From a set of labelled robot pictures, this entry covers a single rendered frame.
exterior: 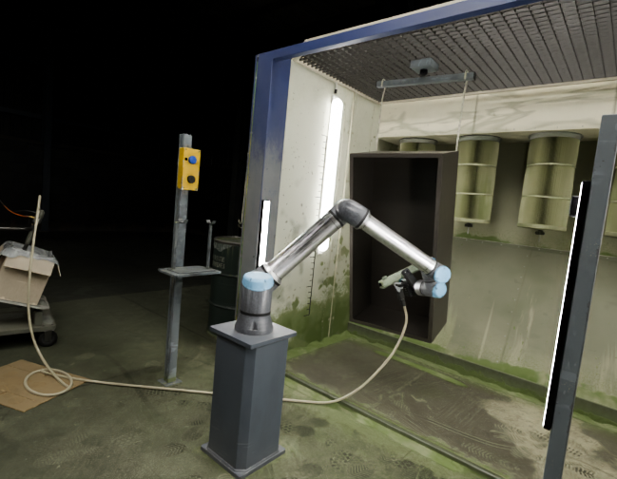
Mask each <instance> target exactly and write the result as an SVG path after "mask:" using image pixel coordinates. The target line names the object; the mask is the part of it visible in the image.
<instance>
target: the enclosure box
mask: <svg viewBox="0 0 617 479"><path fill-rule="evenodd" d="M458 155H459V151H370V152H359V153H350V200H353V201H356V202H358V203H360V204H361V205H363V206H364V207H366V208H367V209H369V210H370V214H371V215H372V216H373V217H374V218H376V219H377V220H379V221H381V222H382V223H383V224H385V225H386V226H388V227H389V228H390V229H392V230H393V231H395V232H396V233H398V234H399V235H400V236H401V237H402V238H404V239H405V240H407V241H408V242H410V243H411V244H412V245H414V246H415V247H417V248H418V249H420V250H421V251H422V252H424V253H425V254H427V255H428V256H429V257H433V258H435V260H436V261H438V262H439V263H441V264H442V265H444V266H447V267H448V268H449V269H450V271H451V262H452V248H453V222H454V209H455V195H456V182H457V168H458ZM410 265H412V264H411V263H410V262H408V261H407V260H405V259H404V258H402V257H401V256H399V255H398V254H396V253H395V252H394V251H392V250H391V249H389V248H388V247H386V246H385V245H384V244H382V243H381V242H379V241H378V240H376V239H374V238H373V237H372V236H370V235H369V234H367V233H366V232H364V231H363V230H362V229H356V228H354V227H353V226H351V225H350V321H352V322H354V323H358V324H362V325H365V326H369V327H372V328H376V329H379V330H382V331H386V332H390V333H393V334H397V335H401V333H402V330H403V327H404V324H405V313H404V309H403V307H402V306H401V303H400V300H399V299H398V297H397V293H396V290H395V286H394V285H393V284H392V285H390V286H388V287H386V288H384V289H381V288H379V287H380V286H379V284H378V282H379V281H380V280H382V278H383V277H385V276H387V277H388V276H390V275H392V274H394V273H397V272H398V271H400V270H402V269H404V268H406V267H408V266H410ZM445 284H446V287H447V291H446V294H445V295H444V297H437V298H435V297H424V296H420V297H416V296H412V294H411V297H406V296H408V295H407V294H406V293H405V292H404V288H403V289H402V290H403V294H404V293H405V294H406V296H404V297H405V298H404V299H405V302H406V310H407V314H408V323H407V327H406V330H405V333H404V336H407V337H409V338H413V339H417V340H420V341H424V342H428V343H431V344H432V342H433V341H434V339H435V338H436V336H437V335H438V334H439V332H440V331H441V330H442V328H443V327H444V325H445V324H446V323H447V315H448V302H449V289H450V280H448V281H447V282H446V283H445Z"/></svg>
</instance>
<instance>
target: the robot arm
mask: <svg viewBox="0 0 617 479"><path fill-rule="evenodd" d="M346 223H348V224H350V225H351V226H353V227H354V228H356V229H362V230H363V231H364V232H366V233H367V234H369V235H370V236H372V237H373V238H374V239H376V240H378V241H379V242H381V243H382V244H384V245H385V246H386V247H388V248H389V249H391V250H392V251H394V252H395V253H396V254H398V255H399V256H401V257H402V258H404V259H405V260H407V261H408V262H410V263H411V264H412V265H413V266H414V267H416V268H417V269H419V270H420V271H421V274H422V277H423V280H416V279H415V277H414V275H413V274H412V273H411V271H410V270H409V269H408V268H406V269H404V270H402V271H401V274H402V275H403V277H405V278H404V279H402V280H401V282H396V283H394V285H395V287H396V289H397V291H398V292H400V289H403V288H404V292H405V293H406V294H407V295H408V296H406V294H405V293H404V296H406V297H411V294H412V296H416V297H420V296H424V297H435V298H437V297H444V295H445V294H446V291H447V287H446V284H445V283H446V282H447V281H448V280H449V279H450V277H451V271H450V269H449V268H448V267H447V266H444V265H442V264H441V263H439V262H438V261H436V260H435V258H431V257H429V256H428V255H427V254H425V253H424V252H422V251H421V250H420V249H418V248H417V247H415V246H414V245H412V244H411V243H410V242H408V241H407V240H405V239H404V238H402V237H401V236H400V235H399V234H398V233H396V232H395V231H393V230H392V229H390V228H389V227H388V226H386V225H385V224H383V223H382V222H381V221H379V220H377V219H376V218H374V217H373V216H372V215H371V214H370V210H369V209H367V208H366V207H364V206H363V205H361V204H360V203H358V202H356V201H353V200H349V199H342V200H339V201H337V202H336V203H335V204H334V206H333V207H332V208H331V209H329V210H328V211H327V213H326V214H324V215H323V216H322V217H321V218H320V219H319V220H317V221H316V222H315V223H314V224H313V225H312V226H310V227H309V228H308V229H307V230H306V231H305V232H304V233H302V234H301V235H300V236H299V237H298V238H297V239H295V240H294V241H293V242H292V243H291V244H290V245H288V246H287V247H286V248H285V249H284V250H283V251H282V252H280V253H279V254H278V255H277V256H276V257H275V258H274V259H272V260H271V261H270V262H269V263H263V264H262V265H260V266H259V267H258V268H257V269H256V270H253V271H252V272H248V273H246V274H244V275H243V279H242V287H241V308H240V314H239V316H238V318H237V321H236V322H235V328H234V329H235V331H236V332H238V333H240V334H243V335H269V334H271V333H272V332H273V328H274V326H273V322H272V318H271V304H272V293H273V291H274V290H276V289H277V288H278V287H279V286H280V285H281V280H282V278H284V277H285V276H286V275H287V274H288V273H289V272H290V271H292V270H293V269H294V268H295V267H296V266H297V265H299V264H300V263H301V262H302V261H303V260H304V259H306V258H307V257H308V256H309V255H310V254H311V253H313V252H314V251H315V250H316V249H317V248H318V247H319V246H321V245H322V244H323V243H324V242H325V241H326V240H328V239H329V238H330V237H331V236H332V235H333V234H335V233H336V231H337V230H338V229H339V228H341V227H342V226H344V225H345V224H346Z"/></svg>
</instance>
